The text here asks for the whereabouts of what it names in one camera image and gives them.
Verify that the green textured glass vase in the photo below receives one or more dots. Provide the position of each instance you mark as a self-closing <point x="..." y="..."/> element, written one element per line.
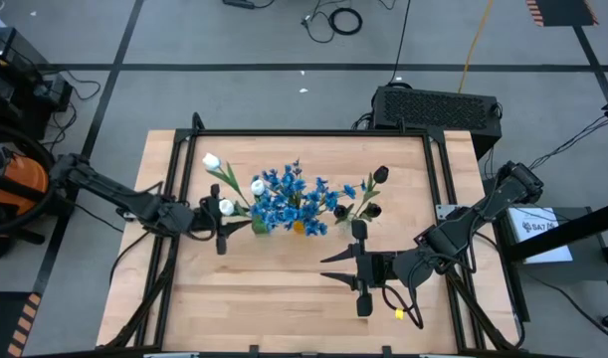
<point x="259" y="228"/>

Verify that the black power strip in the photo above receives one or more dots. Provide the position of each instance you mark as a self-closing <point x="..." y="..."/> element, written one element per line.
<point x="239" y="3"/>

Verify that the black side stand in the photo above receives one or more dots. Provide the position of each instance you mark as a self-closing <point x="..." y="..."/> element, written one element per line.
<point x="582" y="268"/>

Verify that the green leaf stems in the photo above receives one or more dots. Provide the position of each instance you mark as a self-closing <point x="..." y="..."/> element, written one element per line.
<point x="381" y="174"/>

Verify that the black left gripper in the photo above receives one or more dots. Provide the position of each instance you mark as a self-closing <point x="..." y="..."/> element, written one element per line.
<point x="206" y="221"/>

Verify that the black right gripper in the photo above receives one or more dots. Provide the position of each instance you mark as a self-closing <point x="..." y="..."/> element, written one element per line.
<point x="378" y="268"/>

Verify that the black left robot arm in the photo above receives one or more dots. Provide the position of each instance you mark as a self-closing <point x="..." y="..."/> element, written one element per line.
<point x="114" y="191"/>

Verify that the clear cut glass vase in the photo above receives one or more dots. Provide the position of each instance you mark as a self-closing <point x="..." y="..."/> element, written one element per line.
<point x="344" y="229"/>

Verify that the black equipment stack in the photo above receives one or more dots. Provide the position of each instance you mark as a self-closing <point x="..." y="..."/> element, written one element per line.
<point x="10" y="74"/>

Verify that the blue artificial flower bunch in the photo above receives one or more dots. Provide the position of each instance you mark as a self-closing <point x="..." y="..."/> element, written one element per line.
<point x="271" y="209"/>
<point x="328" y="199"/>
<point x="286" y="181"/>

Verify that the black mesh computer case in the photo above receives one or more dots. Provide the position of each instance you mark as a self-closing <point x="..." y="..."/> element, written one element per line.
<point x="433" y="109"/>

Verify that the orange vacuum cleaner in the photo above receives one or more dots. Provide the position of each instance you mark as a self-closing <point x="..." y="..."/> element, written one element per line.
<point x="20" y="179"/>
<point x="45" y="149"/>

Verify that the black mat with hazard stripes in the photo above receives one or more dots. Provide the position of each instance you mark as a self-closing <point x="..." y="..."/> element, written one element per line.
<point x="562" y="12"/>
<point x="5" y="323"/>

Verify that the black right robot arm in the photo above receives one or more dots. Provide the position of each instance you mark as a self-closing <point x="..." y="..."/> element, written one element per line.
<point x="482" y="209"/>

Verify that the yellow textured glass vase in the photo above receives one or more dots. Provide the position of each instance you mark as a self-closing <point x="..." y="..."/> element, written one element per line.
<point x="299" y="228"/>

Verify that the silver mounting plate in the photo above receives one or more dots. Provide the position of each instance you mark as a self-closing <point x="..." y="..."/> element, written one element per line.
<point x="445" y="211"/>

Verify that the green stems pile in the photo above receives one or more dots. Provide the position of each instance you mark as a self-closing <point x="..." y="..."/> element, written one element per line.
<point x="340" y="212"/>

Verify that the white label box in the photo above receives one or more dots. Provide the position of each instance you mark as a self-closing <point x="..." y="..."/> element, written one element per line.
<point x="542" y="238"/>

